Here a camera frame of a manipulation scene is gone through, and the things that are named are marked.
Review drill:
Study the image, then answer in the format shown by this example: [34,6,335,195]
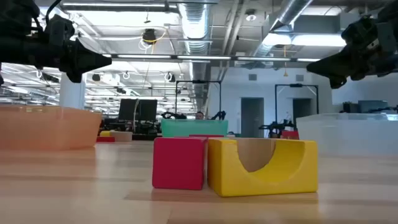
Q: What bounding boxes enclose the black ceiling camera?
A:
[142,28,157,45]

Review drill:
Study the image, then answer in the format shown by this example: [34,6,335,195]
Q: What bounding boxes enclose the clear plastic bin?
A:
[295,112,398,156]

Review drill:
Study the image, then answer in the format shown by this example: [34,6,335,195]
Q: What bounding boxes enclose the natural wood half-cylinder block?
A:
[236,138,277,173]

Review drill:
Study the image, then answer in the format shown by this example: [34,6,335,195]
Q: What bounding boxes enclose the grey door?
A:
[292,98,312,125]
[241,97,265,138]

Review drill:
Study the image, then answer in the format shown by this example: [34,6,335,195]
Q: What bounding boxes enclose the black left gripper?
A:
[57,37,112,84]

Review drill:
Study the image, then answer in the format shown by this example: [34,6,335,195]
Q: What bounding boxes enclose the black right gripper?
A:
[307,17,398,90]

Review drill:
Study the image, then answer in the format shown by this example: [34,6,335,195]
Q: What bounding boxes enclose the green translucent plastic bin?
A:
[160,119,229,138]

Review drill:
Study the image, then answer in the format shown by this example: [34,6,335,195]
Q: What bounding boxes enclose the orange translucent plastic bin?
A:
[0,105,103,152]

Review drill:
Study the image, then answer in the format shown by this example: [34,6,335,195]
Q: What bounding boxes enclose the grey storage boxes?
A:
[341,100,389,113]

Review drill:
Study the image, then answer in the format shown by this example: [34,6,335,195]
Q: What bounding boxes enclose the white column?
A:
[58,73,86,110]

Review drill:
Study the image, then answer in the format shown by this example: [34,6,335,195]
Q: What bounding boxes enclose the red arch block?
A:
[152,136,208,191]

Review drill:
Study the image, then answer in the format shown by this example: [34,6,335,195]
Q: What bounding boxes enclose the black computer monitor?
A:
[118,98,139,122]
[138,99,158,122]

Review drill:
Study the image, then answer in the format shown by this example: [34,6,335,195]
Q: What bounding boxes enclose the overhead light bar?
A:
[102,53,321,63]

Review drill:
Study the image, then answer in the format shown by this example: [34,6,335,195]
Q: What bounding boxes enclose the black frame stand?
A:
[175,80,222,121]
[274,83,319,131]

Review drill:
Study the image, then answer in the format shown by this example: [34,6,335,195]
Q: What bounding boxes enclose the yellow arch block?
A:
[206,138,319,198]

